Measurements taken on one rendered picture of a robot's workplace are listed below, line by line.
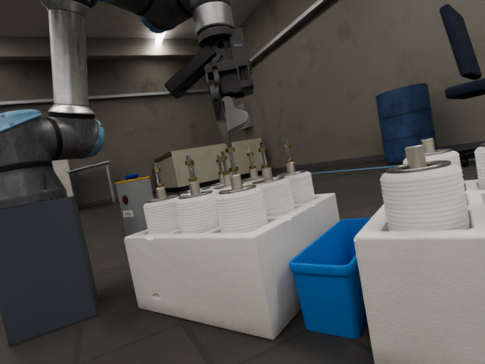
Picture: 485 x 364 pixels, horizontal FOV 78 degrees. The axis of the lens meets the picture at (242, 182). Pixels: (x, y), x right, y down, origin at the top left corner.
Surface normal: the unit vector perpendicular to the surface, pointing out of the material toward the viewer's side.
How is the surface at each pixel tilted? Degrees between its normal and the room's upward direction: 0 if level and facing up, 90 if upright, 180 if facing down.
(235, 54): 90
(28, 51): 90
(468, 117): 90
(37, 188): 73
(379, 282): 90
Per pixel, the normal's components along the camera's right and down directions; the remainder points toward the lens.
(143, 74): 0.44, -0.03
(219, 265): -0.58, 0.16
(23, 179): 0.39, -0.33
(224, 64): -0.06, 0.07
